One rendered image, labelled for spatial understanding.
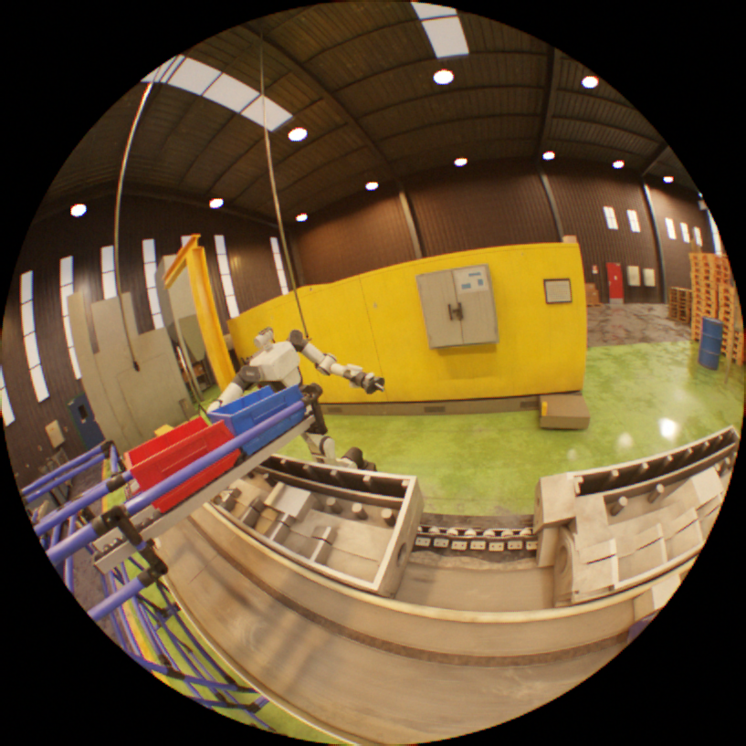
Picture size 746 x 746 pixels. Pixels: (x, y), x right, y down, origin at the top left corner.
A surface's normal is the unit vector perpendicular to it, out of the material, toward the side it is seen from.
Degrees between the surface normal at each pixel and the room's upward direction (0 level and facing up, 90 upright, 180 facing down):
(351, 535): 10
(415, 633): 0
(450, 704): 0
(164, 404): 90
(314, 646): 0
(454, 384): 90
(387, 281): 90
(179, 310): 90
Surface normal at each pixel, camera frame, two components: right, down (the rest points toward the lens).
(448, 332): -0.39, 0.37
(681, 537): -0.69, -0.70
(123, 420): 0.89, -0.07
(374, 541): -0.29, -0.85
